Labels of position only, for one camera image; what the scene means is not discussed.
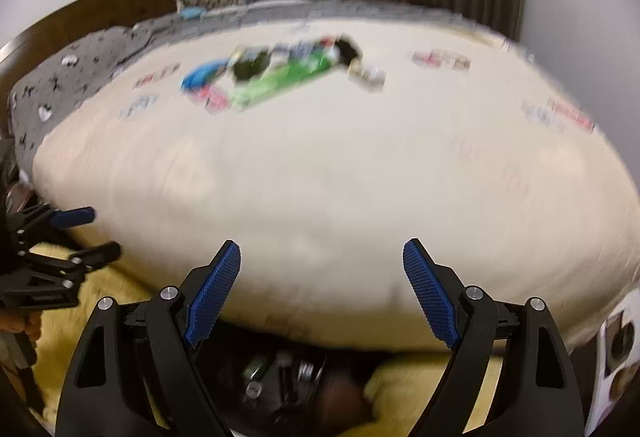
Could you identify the light blue cloth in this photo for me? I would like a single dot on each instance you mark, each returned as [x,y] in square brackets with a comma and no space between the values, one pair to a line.
[192,13]

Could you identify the grey printed blanket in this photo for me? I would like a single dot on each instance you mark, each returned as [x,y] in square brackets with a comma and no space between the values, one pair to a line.
[75,77]

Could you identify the brown wooden headboard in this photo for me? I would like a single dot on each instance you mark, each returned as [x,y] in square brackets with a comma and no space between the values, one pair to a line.
[100,9]

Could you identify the white printed box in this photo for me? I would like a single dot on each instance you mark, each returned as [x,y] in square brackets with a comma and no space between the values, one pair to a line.
[617,357]

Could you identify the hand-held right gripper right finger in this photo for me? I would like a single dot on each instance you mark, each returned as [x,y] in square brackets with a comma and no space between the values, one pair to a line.
[430,292]

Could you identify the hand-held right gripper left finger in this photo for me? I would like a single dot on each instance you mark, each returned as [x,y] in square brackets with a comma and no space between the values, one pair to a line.
[212,294]

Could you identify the blue snack packet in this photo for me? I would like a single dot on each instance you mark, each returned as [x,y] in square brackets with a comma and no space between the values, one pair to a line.
[202,72]

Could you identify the yellow fluffy blanket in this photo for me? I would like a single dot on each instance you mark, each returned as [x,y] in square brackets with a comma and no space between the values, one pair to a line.
[55,347]

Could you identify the red snack packet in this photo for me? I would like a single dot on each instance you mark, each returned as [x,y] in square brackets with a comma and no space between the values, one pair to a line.
[212,98]

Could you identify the small pale box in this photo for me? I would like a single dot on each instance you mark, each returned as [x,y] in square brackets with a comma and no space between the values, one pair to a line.
[367,78]

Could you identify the black wrapper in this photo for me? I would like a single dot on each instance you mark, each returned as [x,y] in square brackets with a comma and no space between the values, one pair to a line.
[346,49]

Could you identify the cream cartoon printed sheet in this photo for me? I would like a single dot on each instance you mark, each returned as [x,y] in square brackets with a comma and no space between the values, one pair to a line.
[325,197]

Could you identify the dark round wrapper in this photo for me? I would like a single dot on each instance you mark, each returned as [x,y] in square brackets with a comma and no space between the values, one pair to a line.
[250,67]

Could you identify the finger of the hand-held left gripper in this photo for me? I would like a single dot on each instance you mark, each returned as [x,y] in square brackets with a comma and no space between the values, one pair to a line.
[97,254]
[72,217]

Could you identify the person's left hand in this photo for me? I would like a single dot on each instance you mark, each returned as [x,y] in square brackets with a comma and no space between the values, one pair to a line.
[22,323]

